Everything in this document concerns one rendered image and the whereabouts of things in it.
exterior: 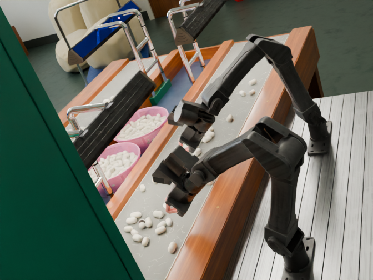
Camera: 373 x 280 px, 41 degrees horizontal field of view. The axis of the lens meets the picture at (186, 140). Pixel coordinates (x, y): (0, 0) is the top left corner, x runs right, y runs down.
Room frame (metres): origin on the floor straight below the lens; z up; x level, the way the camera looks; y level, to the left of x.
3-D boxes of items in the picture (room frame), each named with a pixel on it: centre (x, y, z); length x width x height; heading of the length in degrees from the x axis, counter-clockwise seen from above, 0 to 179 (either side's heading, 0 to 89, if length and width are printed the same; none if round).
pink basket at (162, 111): (1.97, 0.16, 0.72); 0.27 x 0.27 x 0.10
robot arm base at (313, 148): (1.49, -0.45, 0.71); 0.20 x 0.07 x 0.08; 151
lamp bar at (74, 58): (2.47, 0.17, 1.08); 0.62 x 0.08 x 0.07; 147
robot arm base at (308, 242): (0.96, -0.15, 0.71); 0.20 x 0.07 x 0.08; 151
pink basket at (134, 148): (1.73, 0.32, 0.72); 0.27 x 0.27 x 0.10
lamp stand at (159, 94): (2.43, 0.10, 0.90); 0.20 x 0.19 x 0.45; 147
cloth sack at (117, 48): (4.77, 0.29, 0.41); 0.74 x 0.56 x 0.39; 152
